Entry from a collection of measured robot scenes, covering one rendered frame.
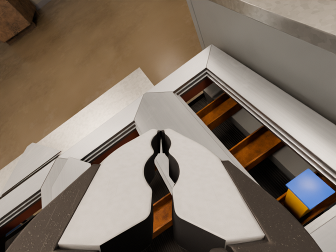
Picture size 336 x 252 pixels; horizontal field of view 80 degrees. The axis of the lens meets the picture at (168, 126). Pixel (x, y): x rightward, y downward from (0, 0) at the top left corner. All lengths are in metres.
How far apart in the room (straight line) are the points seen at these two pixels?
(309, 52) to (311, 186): 0.30
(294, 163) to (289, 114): 0.19
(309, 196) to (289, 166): 0.25
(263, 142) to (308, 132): 0.20
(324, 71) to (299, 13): 0.14
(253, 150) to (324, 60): 0.35
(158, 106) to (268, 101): 0.37
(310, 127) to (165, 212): 0.52
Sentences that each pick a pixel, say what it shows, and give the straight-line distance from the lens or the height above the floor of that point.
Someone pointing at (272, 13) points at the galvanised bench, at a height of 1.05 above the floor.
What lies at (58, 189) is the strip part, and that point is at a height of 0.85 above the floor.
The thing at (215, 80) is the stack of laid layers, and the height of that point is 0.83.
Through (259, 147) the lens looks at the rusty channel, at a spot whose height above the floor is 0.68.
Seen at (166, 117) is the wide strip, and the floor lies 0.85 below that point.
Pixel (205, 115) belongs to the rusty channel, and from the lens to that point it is 0.87.
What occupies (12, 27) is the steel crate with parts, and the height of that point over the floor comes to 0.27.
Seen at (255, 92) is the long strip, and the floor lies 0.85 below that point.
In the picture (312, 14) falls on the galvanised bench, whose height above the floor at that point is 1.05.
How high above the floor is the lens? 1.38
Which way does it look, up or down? 51 degrees down
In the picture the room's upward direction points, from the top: 38 degrees counter-clockwise
